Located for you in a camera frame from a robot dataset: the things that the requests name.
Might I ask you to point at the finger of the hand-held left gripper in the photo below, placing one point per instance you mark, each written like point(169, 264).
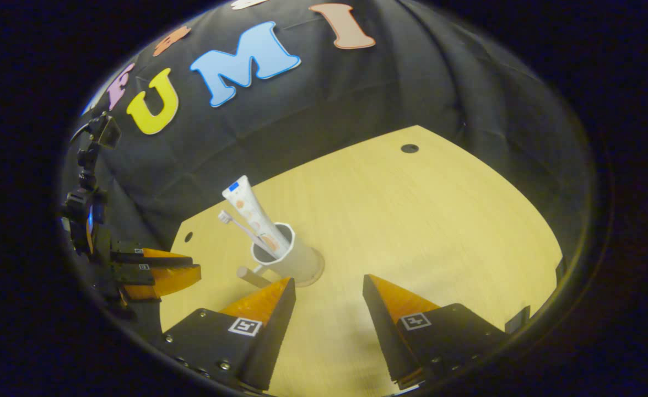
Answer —
point(153, 257)
point(164, 280)

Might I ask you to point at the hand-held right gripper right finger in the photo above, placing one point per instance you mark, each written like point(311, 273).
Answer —
point(384, 331)

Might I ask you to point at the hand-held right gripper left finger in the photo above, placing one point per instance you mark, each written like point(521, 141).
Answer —
point(271, 336)

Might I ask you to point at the round cork coaster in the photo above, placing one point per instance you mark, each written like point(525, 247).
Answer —
point(317, 277)

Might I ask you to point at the pale pink toothbrush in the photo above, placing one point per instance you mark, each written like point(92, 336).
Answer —
point(236, 221)

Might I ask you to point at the white toothpaste tube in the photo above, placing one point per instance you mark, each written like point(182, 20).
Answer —
point(249, 212)

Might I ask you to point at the light wooden desktop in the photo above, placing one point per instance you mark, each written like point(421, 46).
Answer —
point(412, 220)

